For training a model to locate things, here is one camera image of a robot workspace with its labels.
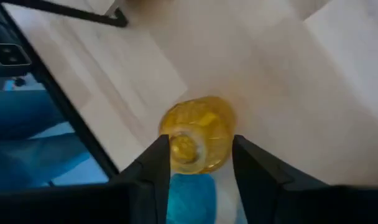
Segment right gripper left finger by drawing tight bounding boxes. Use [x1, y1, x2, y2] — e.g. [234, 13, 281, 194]
[109, 134, 172, 224]

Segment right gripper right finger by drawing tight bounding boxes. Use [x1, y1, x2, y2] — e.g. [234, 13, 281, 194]
[233, 134, 328, 224]

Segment blue textured glass vase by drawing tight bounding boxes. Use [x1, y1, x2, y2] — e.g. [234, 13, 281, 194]
[166, 172, 217, 224]

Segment yellow textured glass vase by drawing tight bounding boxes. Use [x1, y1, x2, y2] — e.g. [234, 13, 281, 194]
[159, 95, 236, 175]

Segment person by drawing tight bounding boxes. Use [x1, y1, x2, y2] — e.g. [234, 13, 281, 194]
[0, 88, 111, 190]

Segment black aluminium table frame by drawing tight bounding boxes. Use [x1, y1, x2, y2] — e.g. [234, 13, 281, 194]
[0, 0, 121, 180]

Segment black table-level camera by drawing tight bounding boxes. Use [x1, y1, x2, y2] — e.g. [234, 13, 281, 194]
[0, 42, 33, 78]

